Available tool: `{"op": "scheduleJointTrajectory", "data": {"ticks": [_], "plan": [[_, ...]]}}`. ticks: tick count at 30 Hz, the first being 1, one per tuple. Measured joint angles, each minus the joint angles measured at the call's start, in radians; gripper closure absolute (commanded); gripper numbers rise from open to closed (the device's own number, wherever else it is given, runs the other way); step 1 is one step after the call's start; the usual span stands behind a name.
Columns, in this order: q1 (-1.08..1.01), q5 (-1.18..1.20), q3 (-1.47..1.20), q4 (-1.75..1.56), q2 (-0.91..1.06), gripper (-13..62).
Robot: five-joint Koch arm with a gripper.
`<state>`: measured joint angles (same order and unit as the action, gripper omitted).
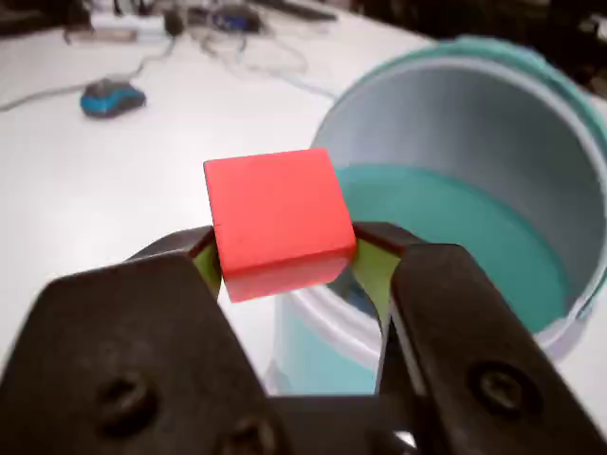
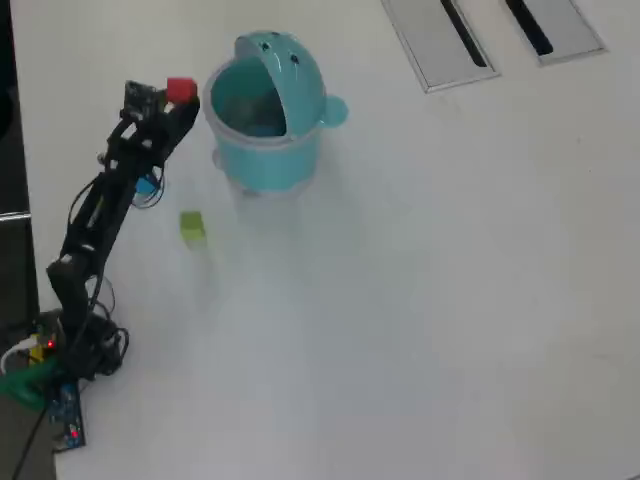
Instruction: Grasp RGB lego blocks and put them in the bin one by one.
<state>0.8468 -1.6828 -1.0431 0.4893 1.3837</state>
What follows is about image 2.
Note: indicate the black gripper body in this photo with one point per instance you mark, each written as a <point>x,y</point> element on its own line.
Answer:
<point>145,137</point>

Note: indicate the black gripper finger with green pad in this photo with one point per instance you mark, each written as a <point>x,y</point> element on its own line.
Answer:
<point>166,107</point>
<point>184,120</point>

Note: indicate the red lego block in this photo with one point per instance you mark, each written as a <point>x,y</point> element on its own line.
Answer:
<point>181,90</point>

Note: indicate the blue lego block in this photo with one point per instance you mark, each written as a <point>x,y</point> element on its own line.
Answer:
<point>146,186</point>

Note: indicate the green lego block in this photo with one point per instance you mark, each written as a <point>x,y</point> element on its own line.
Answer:
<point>193,230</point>

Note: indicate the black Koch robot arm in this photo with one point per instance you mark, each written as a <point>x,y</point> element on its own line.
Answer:
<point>95,220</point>

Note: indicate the teal whale trash bin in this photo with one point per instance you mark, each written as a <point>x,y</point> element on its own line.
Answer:
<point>270,155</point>

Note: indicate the dark desk side panel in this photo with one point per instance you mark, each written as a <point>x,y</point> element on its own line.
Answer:
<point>12,125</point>

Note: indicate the small board with red LED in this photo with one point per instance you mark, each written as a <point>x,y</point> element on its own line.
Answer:
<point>46,342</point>

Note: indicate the green table clamp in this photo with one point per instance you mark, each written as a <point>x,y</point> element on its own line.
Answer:
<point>25,382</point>

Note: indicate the blue circuit board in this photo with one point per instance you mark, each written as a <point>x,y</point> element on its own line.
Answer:
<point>67,415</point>

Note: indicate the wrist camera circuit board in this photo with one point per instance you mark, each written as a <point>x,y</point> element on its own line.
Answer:
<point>142,97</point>

